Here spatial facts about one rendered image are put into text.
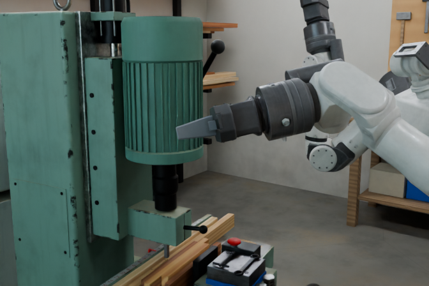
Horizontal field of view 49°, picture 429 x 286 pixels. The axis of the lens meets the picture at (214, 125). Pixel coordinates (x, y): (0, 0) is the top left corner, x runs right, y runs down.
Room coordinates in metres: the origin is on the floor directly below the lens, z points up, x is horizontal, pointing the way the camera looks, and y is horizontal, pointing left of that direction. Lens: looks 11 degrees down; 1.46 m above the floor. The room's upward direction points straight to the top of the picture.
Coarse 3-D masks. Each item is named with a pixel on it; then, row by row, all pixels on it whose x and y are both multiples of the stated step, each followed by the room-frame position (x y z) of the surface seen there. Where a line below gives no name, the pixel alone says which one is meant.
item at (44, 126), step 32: (0, 32) 1.13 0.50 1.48; (32, 32) 1.08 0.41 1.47; (64, 32) 1.04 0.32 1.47; (0, 64) 1.14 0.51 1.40; (32, 64) 1.08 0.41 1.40; (64, 64) 1.04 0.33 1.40; (32, 96) 1.09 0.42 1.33; (64, 96) 1.04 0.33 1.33; (32, 128) 1.09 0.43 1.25; (64, 128) 1.04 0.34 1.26; (32, 160) 1.09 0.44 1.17; (64, 160) 1.04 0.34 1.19; (32, 192) 1.09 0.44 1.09; (64, 192) 1.04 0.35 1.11; (32, 224) 1.10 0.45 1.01; (64, 224) 1.05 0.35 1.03; (32, 256) 1.11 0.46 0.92; (64, 256) 1.05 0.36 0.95; (96, 256) 1.09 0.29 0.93; (128, 256) 1.20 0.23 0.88
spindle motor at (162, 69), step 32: (128, 32) 0.99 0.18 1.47; (160, 32) 0.96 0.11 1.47; (192, 32) 0.99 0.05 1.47; (128, 64) 0.99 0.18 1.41; (160, 64) 0.96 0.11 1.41; (192, 64) 1.00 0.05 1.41; (128, 96) 1.00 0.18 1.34; (160, 96) 0.96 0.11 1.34; (192, 96) 1.00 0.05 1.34; (128, 128) 1.00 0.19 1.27; (160, 128) 0.96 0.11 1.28; (160, 160) 0.96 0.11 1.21; (192, 160) 0.99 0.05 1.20
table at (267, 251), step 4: (224, 236) 1.28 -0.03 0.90; (228, 236) 1.28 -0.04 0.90; (220, 240) 1.25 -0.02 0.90; (224, 240) 1.25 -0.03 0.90; (212, 244) 1.23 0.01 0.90; (260, 244) 1.23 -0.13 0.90; (260, 248) 1.20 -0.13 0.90; (264, 248) 1.20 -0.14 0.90; (268, 248) 1.20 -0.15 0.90; (272, 248) 1.20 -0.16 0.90; (260, 252) 1.18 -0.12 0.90; (264, 252) 1.18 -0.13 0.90; (268, 252) 1.18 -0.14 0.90; (272, 252) 1.20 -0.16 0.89; (260, 256) 1.15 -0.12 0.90; (264, 256) 1.16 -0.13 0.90; (268, 256) 1.18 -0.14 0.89; (272, 256) 1.21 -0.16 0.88; (268, 260) 1.18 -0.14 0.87; (272, 260) 1.21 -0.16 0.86; (268, 264) 1.18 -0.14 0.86; (272, 264) 1.21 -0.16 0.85
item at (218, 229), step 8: (224, 216) 1.33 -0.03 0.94; (232, 216) 1.34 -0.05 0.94; (216, 224) 1.27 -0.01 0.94; (224, 224) 1.29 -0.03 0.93; (232, 224) 1.34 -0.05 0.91; (208, 232) 1.21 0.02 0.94; (216, 232) 1.25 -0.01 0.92; (224, 232) 1.29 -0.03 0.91; (192, 240) 1.16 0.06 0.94; (216, 240) 1.25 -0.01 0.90; (136, 280) 0.96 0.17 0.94
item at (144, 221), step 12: (144, 204) 1.08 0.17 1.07; (132, 216) 1.05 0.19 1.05; (144, 216) 1.03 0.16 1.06; (156, 216) 1.02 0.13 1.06; (168, 216) 1.00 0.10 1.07; (180, 216) 1.01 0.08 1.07; (132, 228) 1.05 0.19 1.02; (144, 228) 1.03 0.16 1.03; (156, 228) 1.02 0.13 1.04; (168, 228) 1.00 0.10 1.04; (180, 228) 1.01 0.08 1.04; (156, 240) 1.02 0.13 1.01; (168, 240) 1.00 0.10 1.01; (180, 240) 1.01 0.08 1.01
